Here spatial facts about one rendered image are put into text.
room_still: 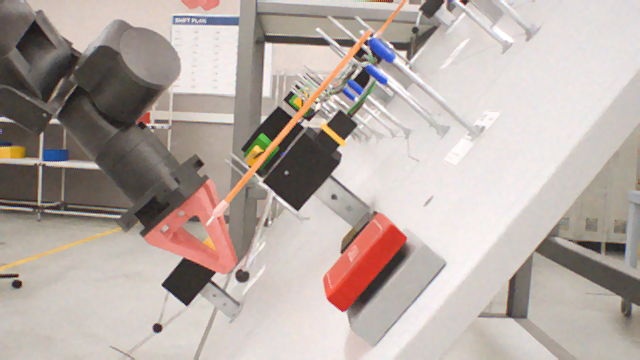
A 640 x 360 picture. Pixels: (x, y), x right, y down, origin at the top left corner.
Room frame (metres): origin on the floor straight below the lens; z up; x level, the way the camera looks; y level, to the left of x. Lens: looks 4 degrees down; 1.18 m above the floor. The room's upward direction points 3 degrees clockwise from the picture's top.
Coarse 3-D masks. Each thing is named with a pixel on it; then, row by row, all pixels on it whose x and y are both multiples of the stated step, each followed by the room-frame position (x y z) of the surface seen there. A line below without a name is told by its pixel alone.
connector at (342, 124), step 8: (336, 112) 0.63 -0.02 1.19; (344, 112) 0.61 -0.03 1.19; (328, 120) 0.63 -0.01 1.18; (336, 120) 0.60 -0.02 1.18; (344, 120) 0.60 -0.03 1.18; (352, 120) 0.60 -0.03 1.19; (336, 128) 0.60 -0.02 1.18; (344, 128) 0.60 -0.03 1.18; (352, 128) 0.60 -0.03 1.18; (320, 136) 0.60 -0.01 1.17; (328, 136) 0.60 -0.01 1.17; (344, 136) 0.60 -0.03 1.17; (328, 144) 0.60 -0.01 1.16; (336, 144) 0.60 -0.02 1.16
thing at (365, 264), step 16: (368, 224) 0.39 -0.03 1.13; (384, 224) 0.36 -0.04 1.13; (368, 240) 0.36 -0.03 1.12; (384, 240) 0.35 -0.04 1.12; (400, 240) 0.35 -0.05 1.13; (352, 256) 0.37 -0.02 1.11; (368, 256) 0.35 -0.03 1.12; (384, 256) 0.35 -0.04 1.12; (400, 256) 0.36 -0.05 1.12; (336, 272) 0.37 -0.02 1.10; (352, 272) 0.35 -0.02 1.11; (368, 272) 0.35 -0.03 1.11; (384, 272) 0.36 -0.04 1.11; (336, 288) 0.35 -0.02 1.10; (352, 288) 0.35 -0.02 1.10; (368, 288) 0.36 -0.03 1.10; (336, 304) 0.35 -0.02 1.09
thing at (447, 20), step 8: (432, 0) 1.28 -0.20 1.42; (440, 0) 1.28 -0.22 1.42; (424, 8) 1.28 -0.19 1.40; (432, 8) 1.28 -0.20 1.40; (440, 8) 1.29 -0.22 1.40; (432, 16) 1.28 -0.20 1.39; (440, 16) 1.29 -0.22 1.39; (448, 16) 1.29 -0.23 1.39; (456, 16) 1.28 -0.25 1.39; (416, 24) 1.30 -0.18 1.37; (448, 24) 1.29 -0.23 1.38; (416, 32) 1.29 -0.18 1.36
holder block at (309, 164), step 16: (304, 144) 0.60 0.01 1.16; (320, 144) 0.60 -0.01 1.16; (288, 160) 0.60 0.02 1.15; (304, 160) 0.60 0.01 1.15; (320, 160) 0.60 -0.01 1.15; (336, 160) 0.60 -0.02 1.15; (272, 176) 0.60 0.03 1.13; (288, 176) 0.60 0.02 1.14; (304, 176) 0.60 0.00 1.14; (320, 176) 0.60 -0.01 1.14; (288, 192) 0.61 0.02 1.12; (304, 192) 0.60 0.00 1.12
